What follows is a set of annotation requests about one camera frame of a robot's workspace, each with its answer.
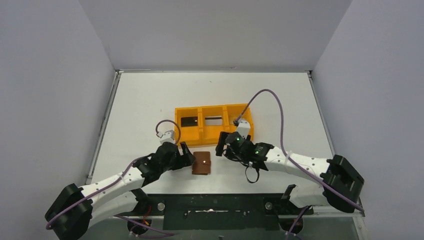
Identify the right yellow bin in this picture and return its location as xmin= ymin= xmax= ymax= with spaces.
xmin=225 ymin=103 xmax=255 ymax=143

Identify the black VIP card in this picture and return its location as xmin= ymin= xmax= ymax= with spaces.
xmin=180 ymin=116 xmax=198 ymax=128

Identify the yellow bin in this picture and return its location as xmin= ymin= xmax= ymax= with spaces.
xmin=174 ymin=107 xmax=202 ymax=147
xmin=225 ymin=103 xmax=255 ymax=143
xmin=201 ymin=105 xmax=230 ymax=145

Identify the purple cable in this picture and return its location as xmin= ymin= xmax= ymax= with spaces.
xmin=235 ymin=88 xmax=365 ymax=213
xmin=45 ymin=119 xmax=182 ymax=231

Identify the white magnetic stripe card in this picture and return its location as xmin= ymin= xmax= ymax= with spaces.
xmin=204 ymin=115 xmax=223 ymax=126

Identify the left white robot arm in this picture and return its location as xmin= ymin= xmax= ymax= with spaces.
xmin=44 ymin=142 xmax=196 ymax=240

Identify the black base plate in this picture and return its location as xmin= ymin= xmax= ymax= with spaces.
xmin=127 ymin=193 xmax=302 ymax=231

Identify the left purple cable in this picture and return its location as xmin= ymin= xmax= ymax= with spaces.
xmin=45 ymin=119 xmax=182 ymax=231

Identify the left yellow bin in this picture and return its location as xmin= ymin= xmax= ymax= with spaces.
xmin=174 ymin=107 xmax=202 ymax=147

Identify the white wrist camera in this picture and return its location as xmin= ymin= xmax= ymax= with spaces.
xmin=156 ymin=130 xmax=176 ymax=144
xmin=233 ymin=118 xmax=251 ymax=139

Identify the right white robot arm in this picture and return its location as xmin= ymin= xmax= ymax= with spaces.
xmin=215 ymin=131 xmax=365 ymax=213

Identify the middle yellow bin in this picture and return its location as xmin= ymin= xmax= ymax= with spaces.
xmin=201 ymin=105 xmax=230 ymax=145

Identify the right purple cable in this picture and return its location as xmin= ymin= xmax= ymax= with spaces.
xmin=235 ymin=88 xmax=365 ymax=213

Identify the brown leather card holder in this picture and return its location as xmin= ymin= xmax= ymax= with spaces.
xmin=191 ymin=151 xmax=211 ymax=175

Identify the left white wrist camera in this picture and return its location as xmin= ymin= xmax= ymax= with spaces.
xmin=156 ymin=130 xmax=176 ymax=144

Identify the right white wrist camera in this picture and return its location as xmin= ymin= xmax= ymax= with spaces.
xmin=233 ymin=118 xmax=251 ymax=139

